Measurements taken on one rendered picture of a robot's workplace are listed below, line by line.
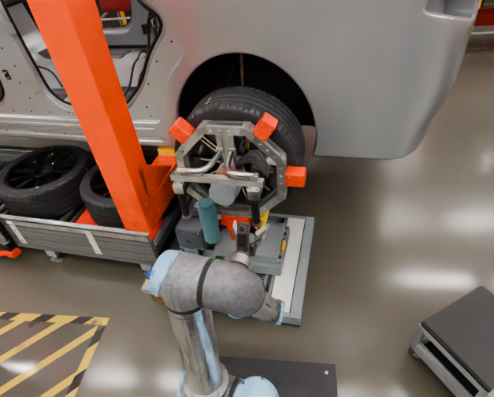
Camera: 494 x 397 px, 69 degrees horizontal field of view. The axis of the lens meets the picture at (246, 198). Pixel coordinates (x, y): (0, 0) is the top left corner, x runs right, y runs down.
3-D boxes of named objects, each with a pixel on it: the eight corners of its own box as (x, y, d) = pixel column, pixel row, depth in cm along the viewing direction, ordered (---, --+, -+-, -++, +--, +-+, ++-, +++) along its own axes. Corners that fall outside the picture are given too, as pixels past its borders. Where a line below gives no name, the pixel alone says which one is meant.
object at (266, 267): (289, 235, 246) (289, 224, 239) (280, 276, 219) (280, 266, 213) (221, 227, 258) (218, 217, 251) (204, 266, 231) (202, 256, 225)
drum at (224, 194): (248, 180, 182) (246, 157, 173) (238, 208, 166) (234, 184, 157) (222, 179, 185) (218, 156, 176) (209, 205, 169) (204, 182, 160)
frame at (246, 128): (287, 213, 190) (286, 122, 155) (286, 222, 185) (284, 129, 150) (193, 204, 203) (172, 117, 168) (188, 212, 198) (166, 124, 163)
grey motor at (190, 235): (226, 223, 260) (220, 186, 238) (208, 268, 230) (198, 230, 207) (203, 220, 265) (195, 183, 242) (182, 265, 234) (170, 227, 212)
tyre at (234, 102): (313, 93, 170) (183, 77, 181) (308, 116, 153) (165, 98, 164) (298, 197, 214) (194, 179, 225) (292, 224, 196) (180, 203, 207)
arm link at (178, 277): (224, 433, 120) (197, 293, 75) (178, 417, 125) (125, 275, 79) (239, 388, 132) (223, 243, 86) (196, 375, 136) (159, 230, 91)
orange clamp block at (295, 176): (287, 176, 175) (306, 178, 173) (284, 187, 170) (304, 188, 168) (287, 165, 171) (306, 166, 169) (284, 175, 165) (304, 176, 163)
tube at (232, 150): (266, 156, 162) (265, 135, 155) (257, 182, 148) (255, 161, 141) (229, 153, 166) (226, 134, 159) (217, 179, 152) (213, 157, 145)
